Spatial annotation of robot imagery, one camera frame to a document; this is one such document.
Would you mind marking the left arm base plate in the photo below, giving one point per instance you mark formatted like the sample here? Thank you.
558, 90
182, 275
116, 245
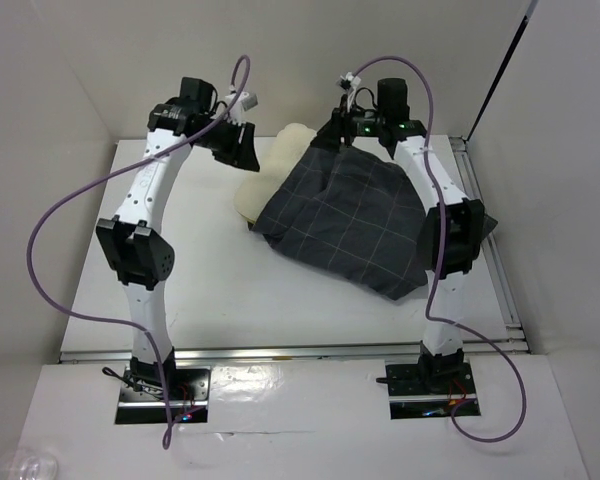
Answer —
142, 403

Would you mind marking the aluminium rail frame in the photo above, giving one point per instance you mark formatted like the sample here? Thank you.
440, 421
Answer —
231, 295

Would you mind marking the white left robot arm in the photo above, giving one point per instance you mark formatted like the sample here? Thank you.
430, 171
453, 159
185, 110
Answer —
131, 239

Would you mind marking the clear plastic object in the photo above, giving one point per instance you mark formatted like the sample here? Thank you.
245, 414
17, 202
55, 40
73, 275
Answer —
28, 464

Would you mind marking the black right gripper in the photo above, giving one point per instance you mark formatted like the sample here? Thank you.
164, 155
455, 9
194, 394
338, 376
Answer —
337, 127

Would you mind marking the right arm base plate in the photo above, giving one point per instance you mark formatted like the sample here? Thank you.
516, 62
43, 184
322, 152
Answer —
411, 398

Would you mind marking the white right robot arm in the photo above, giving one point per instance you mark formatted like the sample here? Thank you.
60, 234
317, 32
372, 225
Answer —
449, 240

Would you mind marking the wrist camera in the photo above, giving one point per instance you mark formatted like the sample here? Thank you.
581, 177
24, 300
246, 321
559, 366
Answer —
238, 105
349, 84

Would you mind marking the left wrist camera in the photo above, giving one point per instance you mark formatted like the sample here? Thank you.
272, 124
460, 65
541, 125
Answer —
238, 105

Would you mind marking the white pillow yellow edge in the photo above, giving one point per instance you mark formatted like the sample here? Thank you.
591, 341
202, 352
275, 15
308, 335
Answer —
257, 189

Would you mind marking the dark grey checked pillowcase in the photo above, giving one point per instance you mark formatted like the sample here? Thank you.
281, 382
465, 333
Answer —
351, 214

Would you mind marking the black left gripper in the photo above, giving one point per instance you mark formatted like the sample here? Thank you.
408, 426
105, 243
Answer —
242, 155

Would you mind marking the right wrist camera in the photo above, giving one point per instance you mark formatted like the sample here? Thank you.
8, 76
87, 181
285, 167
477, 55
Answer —
349, 84

